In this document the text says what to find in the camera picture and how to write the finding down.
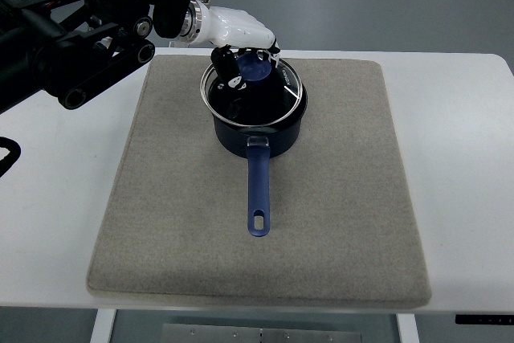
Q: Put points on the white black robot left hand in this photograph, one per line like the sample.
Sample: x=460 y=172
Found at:
x=226 y=28

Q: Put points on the glass pot lid blue knob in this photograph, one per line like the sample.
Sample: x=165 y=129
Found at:
x=270 y=94

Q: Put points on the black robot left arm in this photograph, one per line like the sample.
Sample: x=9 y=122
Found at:
x=76 y=49

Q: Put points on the dark blue saucepan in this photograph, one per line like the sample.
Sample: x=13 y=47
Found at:
x=261 y=138

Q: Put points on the beige fabric mat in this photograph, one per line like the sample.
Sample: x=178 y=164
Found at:
x=329 y=223

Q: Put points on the metal plate under table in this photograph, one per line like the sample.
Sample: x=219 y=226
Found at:
x=212 y=333

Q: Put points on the white table leg left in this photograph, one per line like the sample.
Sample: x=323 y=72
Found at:
x=103 y=326

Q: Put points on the white table leg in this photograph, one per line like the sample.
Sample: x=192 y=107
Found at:
x=407 y=328
x=103 y=326

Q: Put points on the white table leg right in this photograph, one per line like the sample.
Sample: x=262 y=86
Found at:
x=407 y=328

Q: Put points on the black table control panel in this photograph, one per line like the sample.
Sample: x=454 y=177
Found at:
x=484 y=319

